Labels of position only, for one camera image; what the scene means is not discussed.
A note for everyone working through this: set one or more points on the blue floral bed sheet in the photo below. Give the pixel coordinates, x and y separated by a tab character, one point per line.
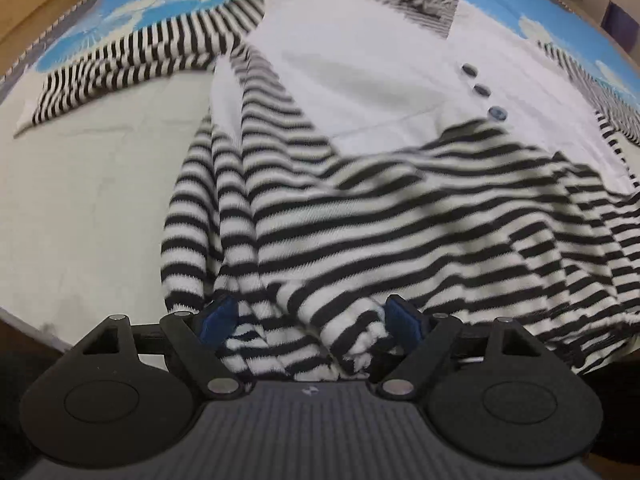
83	198

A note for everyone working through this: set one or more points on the purple box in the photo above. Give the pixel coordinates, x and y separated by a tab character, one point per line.
621	26

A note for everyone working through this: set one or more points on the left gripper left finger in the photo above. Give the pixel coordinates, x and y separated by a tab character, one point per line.
193	341

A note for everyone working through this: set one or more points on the striped black white hooded sweater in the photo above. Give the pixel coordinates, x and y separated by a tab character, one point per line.
352	150

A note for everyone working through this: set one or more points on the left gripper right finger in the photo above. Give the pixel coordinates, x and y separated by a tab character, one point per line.
425	339

